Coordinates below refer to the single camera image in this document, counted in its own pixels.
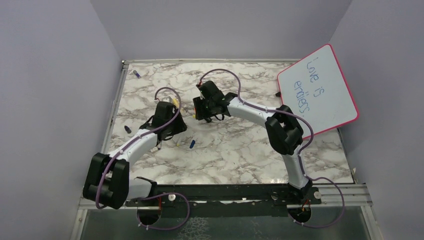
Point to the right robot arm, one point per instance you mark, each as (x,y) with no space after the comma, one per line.
(284,132)

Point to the yellow marker pen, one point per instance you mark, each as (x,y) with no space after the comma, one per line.
(176,103)

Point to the blue pen cap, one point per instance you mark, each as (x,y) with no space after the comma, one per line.
(192,144)

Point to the pink framed whiteboard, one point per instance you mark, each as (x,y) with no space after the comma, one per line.
(316,89)

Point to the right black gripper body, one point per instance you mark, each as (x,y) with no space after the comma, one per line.
(203,109)

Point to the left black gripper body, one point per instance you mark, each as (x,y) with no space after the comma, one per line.
(176,126)

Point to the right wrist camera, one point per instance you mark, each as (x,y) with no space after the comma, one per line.
(208,89)

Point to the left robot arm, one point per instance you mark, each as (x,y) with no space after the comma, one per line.
(108,181)

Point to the blue cap far corner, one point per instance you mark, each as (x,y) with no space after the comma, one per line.
(136,74)

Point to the dark blue cap near edge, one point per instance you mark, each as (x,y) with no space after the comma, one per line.
(127,129)

